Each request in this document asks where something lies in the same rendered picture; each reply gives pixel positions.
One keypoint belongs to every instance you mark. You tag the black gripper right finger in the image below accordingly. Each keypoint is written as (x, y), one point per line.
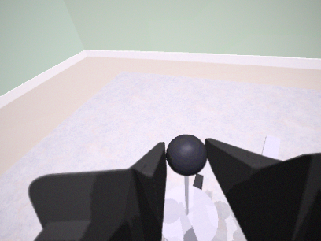
(271, 199)

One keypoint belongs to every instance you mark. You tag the glass french press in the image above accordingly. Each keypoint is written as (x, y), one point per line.
(189, 214)

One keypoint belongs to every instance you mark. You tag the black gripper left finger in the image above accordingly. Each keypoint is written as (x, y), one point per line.
(136, 194)

